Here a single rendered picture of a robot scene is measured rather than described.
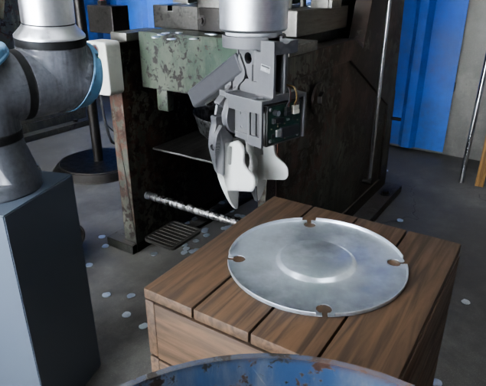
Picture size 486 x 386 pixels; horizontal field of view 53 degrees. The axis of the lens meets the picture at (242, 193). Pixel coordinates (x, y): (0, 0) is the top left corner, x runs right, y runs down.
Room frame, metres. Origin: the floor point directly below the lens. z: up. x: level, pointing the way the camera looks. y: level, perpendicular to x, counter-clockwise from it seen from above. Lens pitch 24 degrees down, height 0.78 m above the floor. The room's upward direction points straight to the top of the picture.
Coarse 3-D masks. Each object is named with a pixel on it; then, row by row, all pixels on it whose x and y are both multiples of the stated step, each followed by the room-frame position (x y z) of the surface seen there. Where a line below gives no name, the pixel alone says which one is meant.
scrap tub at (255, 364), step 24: (216, 360) 0.32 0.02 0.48; (240, 360) 0.33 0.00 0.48; (264, 360) 0.33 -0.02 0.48; (288, 360) 0.33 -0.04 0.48; (312, 360) 0.32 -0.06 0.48; (120, 384) 0.30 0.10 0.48; (144, 384) 0.30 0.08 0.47; (168, 384) 0.31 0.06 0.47; (192, 384) 0.32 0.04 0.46; (216, 384) 0.32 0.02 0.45; (240, 384) 0.33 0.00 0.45; (264, 384) 0.33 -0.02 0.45; (288, 384) 0.33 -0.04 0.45; (312, 384) 0.32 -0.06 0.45; (336, 384) 0.32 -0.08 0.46; (360, 384) 0.31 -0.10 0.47; (384, 384) 0.30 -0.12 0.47; (408, 384) 0.30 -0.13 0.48
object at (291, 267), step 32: (288, 224) 0.82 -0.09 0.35; (320, 224) 0.82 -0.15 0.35; (352, 224) 0.81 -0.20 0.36; (256, 256) 0.70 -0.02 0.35; (288, 256) 0.69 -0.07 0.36; (320, 256) 0.69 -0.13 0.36; (352, 256) 0.70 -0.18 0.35; (384, 256) 0.70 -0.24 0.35; (256, 288) 0.61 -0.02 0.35; (288, 288) 0.61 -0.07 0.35; (320, 288) 0.61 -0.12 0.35; (352, 288) 0.61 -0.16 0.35; (384, 288) 0.61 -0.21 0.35
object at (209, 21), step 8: (200, 0) 1.31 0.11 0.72; (208, 0) 1.29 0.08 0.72; (216, 0) 1.28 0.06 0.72; (200, 8) 1.31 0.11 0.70; (208, 8) 1.29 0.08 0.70; (216, 8) 1.28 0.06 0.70; (200, 16) 1.30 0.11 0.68; (208, 16) 1.29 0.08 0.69; (216, 16) 1.28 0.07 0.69; (200, 24) 1.30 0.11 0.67; (208, 24) 1.29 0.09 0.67; (216, 24) 1.28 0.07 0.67
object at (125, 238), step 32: (128, 32) 1.34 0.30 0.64; (128, 64) 1.33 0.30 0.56; (128, 96) 1.32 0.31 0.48; (128, 128) 1.31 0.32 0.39; (160, 128) 1.42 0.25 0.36; (192, 128) 1.55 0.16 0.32; (128, 160) 1.31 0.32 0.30; (160, 160) 1.41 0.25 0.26; (192, 160) 1.54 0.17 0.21; (128, 192) 1.31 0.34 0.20; (160, 192) 1.40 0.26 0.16; (192, 192) 1.54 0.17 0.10; (128, 224) 1.32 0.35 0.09; (160, 224) 1.39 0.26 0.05
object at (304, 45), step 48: (384, 0) 1.57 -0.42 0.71; (336, 48) 1.28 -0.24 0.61; (336, 96) 1.32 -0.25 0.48; (384, 96) 1.66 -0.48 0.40; (288, 144) 1.10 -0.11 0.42; (336, 144) 1.34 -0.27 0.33; (384, 144) 1.72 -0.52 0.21; (288, 192) 1.10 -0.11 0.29; (336, 192) 1.37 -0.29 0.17; (384, 192) 1.67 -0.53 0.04
